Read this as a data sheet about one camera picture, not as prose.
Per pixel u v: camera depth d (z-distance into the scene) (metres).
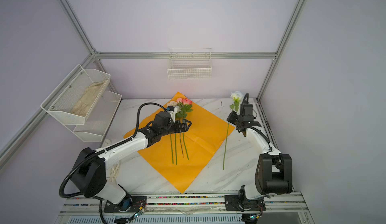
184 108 1.14
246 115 0.68
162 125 0.65
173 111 0.77
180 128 0.74
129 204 0.69
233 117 0.80
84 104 0.77
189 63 0.95
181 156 0.90
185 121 0.75
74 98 0.76
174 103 1.12
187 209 0.73
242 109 0.68
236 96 0.93
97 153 0.45
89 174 0.43
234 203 0.73
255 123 0.63
